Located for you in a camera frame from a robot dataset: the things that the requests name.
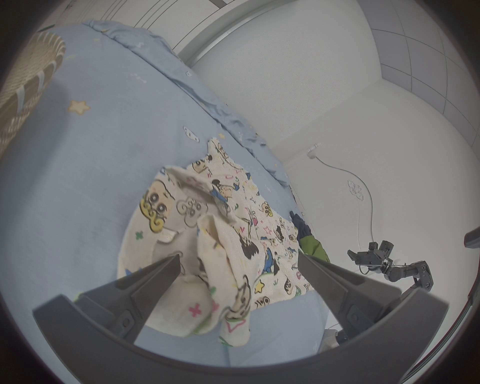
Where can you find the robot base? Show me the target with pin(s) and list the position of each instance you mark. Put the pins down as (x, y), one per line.
(332, 335)

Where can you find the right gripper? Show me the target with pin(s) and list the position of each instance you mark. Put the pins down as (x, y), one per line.
(369, 259)

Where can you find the pale blue quilt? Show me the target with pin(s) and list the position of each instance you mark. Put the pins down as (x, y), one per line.
(168, 67)

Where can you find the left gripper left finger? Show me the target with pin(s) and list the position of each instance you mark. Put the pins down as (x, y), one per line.
(123, 311)

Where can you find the dark blue garment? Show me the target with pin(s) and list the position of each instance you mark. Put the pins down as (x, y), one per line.
(302, 228)

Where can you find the green shorts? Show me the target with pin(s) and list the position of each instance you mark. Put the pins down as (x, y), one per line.
(313, 247)

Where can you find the white printed pyjama top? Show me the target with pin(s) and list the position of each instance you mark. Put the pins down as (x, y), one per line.
(225, 240)

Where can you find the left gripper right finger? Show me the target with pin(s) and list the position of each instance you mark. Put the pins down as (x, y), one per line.
(356, 311)

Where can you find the white wardrobe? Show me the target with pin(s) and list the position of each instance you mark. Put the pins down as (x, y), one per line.
(168, 18)

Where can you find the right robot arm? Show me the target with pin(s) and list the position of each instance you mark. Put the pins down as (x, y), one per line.
(422, 272)

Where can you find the bed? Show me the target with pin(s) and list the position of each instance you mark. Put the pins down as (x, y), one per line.
(93, 168)

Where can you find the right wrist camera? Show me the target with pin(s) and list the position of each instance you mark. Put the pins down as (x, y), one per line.
(386, 248)

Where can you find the round woven basket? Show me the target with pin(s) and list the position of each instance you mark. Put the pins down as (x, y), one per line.
(26, 86)

